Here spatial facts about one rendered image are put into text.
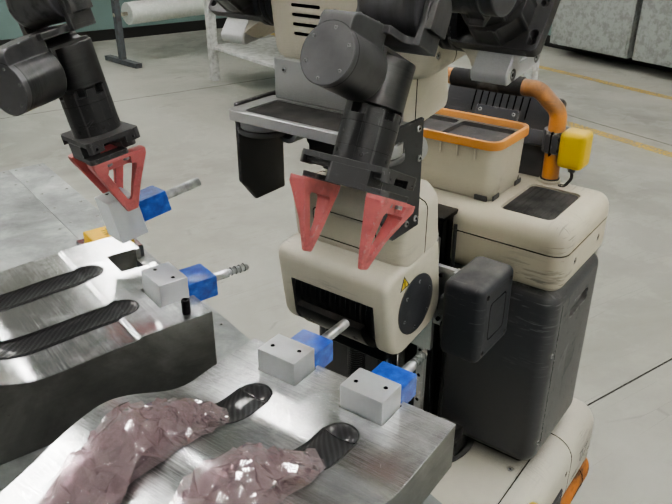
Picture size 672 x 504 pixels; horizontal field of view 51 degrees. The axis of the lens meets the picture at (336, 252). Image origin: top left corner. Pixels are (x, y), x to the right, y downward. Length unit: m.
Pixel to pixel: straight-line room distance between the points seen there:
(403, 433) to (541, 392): 0.73
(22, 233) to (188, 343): 0.55
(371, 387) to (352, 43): 0.33
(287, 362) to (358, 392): 0.09
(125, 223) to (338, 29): 0.41
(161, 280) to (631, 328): 2.00
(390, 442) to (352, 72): 0.34
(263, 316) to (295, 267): 1.33
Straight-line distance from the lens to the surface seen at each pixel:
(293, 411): 0.73
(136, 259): 1.00
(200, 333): 0.83
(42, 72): 0.83
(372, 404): 0.70
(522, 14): 0.90
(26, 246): 1.27
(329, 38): 0.64
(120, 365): 0.81
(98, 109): 0.88
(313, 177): 0.72
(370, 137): 0.68
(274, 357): 0.76
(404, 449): 0.69
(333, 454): 0.69
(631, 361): 2.44
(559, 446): 1.62
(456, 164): 1.33
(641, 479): 2.03
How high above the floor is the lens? 1.32
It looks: 27 degrees down
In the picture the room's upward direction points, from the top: straight up
